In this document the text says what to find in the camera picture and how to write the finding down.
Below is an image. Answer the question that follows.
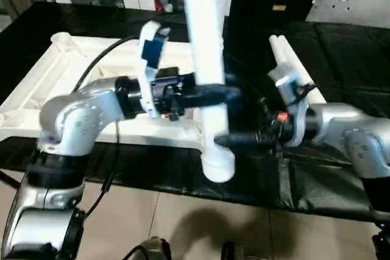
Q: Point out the thin black cable with ferrite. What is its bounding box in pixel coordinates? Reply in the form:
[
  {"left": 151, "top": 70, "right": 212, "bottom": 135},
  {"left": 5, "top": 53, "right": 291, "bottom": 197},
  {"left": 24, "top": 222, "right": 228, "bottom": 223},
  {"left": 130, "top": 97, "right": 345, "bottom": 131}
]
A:
[{"left": 84, "top": 119, "right": 122, "bottom": 216}]

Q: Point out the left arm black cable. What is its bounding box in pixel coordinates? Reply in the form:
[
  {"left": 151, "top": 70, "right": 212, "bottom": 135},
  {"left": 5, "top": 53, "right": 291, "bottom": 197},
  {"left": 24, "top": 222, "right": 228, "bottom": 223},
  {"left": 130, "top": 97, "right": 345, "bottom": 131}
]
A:
[{"left": 77, "top": 35, "right": 144, "bottom": 91}]

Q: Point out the black work mat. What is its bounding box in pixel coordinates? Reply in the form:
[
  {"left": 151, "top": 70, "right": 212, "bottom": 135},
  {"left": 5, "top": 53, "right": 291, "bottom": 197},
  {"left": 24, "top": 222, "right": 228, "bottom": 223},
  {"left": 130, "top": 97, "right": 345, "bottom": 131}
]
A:
[{"left": 0, "top": 1, "right": 390, "bottom": 221}]

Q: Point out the black table frame leg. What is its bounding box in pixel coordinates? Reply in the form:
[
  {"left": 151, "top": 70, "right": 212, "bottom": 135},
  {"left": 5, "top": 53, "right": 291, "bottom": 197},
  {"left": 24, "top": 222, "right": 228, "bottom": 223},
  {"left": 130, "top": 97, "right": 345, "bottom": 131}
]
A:
[{"left": 0, "top": 169, "right": 23, "bottom": 191}]

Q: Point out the white plastic table top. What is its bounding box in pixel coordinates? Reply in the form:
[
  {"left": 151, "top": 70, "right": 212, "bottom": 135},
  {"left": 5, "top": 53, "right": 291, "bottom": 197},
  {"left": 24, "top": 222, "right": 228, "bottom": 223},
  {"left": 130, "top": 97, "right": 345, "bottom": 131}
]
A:
[{"left": 0, "top": 30, "right": 221, "bottom": 152}]

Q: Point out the robot leg dark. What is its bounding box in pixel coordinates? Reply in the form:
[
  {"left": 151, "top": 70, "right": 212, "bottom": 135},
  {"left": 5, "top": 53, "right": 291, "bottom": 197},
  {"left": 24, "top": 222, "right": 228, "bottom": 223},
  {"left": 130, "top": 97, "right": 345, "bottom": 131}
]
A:
[
  {"left": 126, "top": 235, "right": 172, "bottom": 260},
  {"left": 220, "top": 241, "right": 254, "bottom": 260}
]

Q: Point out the right robot leg dark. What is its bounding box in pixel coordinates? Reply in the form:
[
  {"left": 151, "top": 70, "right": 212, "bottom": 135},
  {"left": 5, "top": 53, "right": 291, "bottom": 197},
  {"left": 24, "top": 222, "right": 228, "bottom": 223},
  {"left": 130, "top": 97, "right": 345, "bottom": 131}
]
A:
[{"left": 220, "top": 241, "right": 254, "bottom": 260}]

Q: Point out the left robot leg dark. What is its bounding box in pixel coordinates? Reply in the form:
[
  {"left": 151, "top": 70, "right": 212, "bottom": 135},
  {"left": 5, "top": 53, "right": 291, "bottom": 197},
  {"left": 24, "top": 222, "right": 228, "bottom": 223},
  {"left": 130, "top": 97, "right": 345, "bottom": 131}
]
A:
[{"left": 126, "top": 235, "right": 172, "bottom": 260}]

